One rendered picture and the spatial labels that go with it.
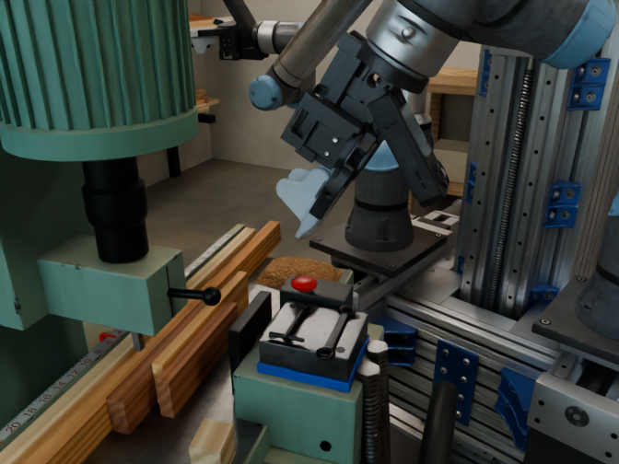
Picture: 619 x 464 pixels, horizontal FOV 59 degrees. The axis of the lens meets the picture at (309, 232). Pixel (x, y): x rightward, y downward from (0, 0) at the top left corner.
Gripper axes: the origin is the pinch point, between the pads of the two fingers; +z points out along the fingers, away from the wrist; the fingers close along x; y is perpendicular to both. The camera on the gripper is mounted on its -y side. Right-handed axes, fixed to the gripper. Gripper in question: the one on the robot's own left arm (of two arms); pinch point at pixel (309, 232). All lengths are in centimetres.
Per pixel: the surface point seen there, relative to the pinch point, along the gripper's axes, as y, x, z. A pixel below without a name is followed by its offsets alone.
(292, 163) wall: 61, -332, 151
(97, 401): 7.5, 16.5, 21.6
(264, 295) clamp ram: 0.2, -0.1, 10.7
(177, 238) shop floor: 73, -192, 166
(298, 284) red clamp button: -2.4, 0.9, 5.9
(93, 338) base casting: 20, -8, 45
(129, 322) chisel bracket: 9.6, 12.1, 14.3
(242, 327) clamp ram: -0.1, 6.6, 10.7
